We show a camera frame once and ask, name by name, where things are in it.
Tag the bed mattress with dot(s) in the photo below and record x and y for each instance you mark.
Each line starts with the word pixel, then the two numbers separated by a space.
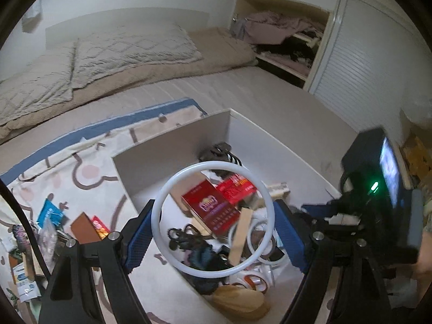
pixel 270 94

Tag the small red packet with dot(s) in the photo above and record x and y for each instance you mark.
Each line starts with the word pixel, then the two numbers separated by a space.
pixel 100 227

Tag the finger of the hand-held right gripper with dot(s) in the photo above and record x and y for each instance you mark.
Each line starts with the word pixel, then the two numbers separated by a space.
pixel 334 213

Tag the open wall closet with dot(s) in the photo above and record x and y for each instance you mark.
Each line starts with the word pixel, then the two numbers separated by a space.
pixel 317 54

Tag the white shoe box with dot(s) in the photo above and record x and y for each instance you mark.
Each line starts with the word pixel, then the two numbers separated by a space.
pixel 270 141

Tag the white paper packet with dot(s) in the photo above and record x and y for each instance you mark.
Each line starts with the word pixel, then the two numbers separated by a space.
pixel 25 283

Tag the blue packet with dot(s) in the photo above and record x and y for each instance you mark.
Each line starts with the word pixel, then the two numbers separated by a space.
pixel 50 212

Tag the beige blanket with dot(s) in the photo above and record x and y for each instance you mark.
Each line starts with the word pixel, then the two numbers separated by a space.
pixel 219 54

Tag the person's right forearm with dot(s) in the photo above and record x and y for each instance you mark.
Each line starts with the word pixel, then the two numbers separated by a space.
pixel 424 270

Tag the clear plastic bag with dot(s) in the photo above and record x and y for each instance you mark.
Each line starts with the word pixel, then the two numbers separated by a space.
pixel 47 243

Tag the long wooden block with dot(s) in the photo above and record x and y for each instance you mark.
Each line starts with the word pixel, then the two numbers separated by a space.
pixel 240 236

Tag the white headboard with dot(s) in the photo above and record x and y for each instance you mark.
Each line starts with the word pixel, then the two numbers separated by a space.
pixel 101 22

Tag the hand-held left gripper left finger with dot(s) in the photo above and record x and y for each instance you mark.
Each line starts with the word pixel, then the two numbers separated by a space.
pixel 140 239

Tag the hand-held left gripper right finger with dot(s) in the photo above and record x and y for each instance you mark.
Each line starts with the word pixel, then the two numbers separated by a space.
pixel 290 239

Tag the black clips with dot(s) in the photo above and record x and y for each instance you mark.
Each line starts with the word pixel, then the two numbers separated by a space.
pixel 219 157

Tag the purple cloth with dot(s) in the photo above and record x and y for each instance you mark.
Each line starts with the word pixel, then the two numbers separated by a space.
pixel 273 25

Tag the dark clothes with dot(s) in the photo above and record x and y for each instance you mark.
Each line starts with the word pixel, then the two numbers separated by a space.
pixel 290 50

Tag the large red box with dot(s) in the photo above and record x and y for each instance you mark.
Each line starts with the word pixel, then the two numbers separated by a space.
pixel 209 209

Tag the light rounded wooden block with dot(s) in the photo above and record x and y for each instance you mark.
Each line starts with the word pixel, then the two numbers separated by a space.
pixel 239 302

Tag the small cardboard box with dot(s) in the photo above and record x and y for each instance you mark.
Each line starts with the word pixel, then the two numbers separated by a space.
pixel 278 189

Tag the orange striped tape roll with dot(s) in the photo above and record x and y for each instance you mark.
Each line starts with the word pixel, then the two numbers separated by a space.
pixel 253 278

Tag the brown leather case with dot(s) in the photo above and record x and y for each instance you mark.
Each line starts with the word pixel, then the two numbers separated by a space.
pixel 84 227

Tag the purple figurine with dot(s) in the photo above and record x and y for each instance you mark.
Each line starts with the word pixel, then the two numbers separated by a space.
pixel 22 238

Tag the white louvred door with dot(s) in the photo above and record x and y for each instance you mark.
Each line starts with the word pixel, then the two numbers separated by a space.
pixel 371 64

